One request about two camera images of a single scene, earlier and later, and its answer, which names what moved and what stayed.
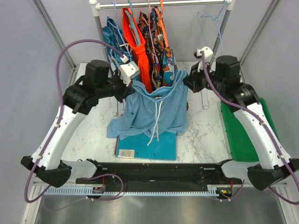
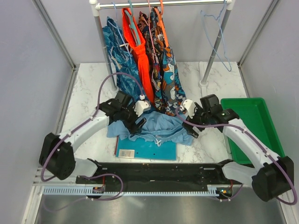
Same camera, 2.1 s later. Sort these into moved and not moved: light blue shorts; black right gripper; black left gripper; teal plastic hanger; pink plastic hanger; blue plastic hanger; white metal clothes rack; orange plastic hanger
Moved: light blue shorts; black right gripper; black left gripper
Not moved: orange plastic hanger; white metal clothes rack; blue plastic hanger; teal plastic hanger; pink plastic hanger
